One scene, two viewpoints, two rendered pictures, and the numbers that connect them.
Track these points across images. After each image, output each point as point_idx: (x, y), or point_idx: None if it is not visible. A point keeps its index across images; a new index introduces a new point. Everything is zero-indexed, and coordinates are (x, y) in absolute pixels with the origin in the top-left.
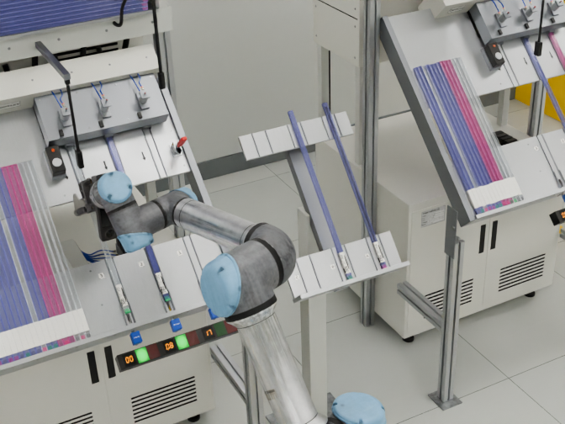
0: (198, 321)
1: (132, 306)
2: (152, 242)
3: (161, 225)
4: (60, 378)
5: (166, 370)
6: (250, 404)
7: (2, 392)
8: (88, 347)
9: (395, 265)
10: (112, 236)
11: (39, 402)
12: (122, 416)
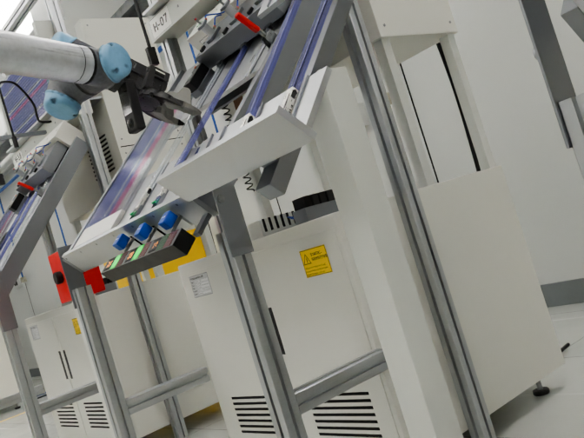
0: (349, 300)
1: (142, 210)
2: (57, 102)
3: (70, 83)
4: (242, 335)
5: (333, 368)
6: (267, 405)
7: (207, 335)
8: (119, 252)
9: (258, 117)
10: (130, 127)
11: (234, 360)
12: (305, 417)
